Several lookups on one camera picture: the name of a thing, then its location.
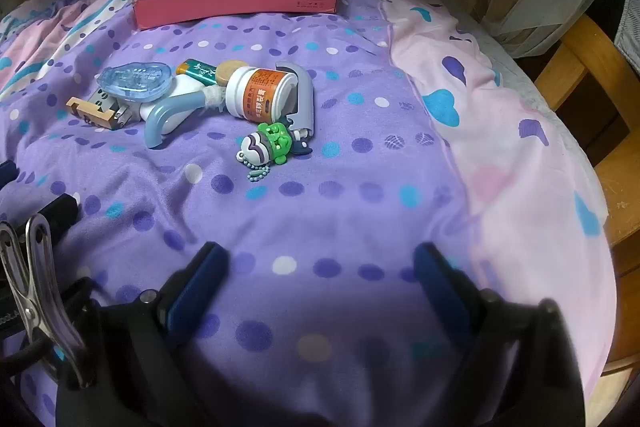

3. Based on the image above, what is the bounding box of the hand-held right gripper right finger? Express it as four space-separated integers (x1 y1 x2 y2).
412 243 581 408

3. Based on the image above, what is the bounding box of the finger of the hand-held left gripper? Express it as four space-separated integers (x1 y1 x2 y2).
10 193 80 240
0 159 21 190

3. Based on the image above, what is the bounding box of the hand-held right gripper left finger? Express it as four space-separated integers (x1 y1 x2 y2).
95 242 231 408

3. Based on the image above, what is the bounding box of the small wooden block piece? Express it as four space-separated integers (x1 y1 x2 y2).
66 97 118 130

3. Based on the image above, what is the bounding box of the small grey metal part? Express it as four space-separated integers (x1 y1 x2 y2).
91 88 138 130

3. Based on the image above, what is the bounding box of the light blue curved handle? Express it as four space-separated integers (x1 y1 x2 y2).
145 87 226 150

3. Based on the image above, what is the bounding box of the blue clear correction tape shell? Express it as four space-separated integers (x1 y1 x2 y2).
96 62 173 100

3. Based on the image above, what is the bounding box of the dark blue toy charm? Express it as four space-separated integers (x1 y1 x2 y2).
290 127 313 156

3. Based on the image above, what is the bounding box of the green gold battery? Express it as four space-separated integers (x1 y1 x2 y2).
176 59 218 82

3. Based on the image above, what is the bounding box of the white bottle with orange label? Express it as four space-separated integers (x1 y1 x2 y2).
225 67 301 120

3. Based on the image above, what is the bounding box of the grey plastic hook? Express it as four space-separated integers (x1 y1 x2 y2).
274 62 315 140

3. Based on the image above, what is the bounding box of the round tan bottle cap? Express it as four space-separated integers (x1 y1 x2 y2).
214 62 249 86

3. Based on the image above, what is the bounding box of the metal spring clip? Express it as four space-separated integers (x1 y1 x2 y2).
0 213 88 388

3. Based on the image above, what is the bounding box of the purple pink dotted quilt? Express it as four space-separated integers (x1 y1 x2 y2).
0 0 618 427

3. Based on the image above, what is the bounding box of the wooden chair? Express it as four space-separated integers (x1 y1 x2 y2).
532 14 640 378

